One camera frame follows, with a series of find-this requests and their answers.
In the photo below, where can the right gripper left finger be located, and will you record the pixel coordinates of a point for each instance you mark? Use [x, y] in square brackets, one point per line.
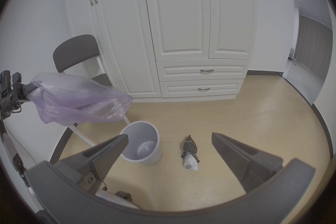
[105, 160]

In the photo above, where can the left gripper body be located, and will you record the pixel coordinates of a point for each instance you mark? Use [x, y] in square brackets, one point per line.
[21, 91]

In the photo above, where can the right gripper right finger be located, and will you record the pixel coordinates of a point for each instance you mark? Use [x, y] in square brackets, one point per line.
[236, 160]

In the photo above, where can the black and white trash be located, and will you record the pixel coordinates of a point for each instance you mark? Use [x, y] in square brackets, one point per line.
[189, 148]

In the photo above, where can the purple plastic bag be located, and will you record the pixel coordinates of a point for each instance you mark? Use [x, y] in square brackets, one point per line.
[78, 97]

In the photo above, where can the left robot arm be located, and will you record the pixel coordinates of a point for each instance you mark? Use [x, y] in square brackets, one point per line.
[6, 106]

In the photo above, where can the white trash bin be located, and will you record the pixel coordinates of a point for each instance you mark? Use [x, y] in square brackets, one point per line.
[151, 139]

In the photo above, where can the white chair dark grey seat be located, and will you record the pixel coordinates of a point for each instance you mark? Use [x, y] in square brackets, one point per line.
[76, 52]

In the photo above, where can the grey curtain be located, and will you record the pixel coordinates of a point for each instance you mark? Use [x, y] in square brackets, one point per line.
[312, 44]

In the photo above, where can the white wardrobe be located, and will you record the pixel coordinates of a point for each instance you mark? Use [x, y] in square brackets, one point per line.
[181, 20]

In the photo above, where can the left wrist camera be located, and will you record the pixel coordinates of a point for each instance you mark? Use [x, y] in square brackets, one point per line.
[5, 80]

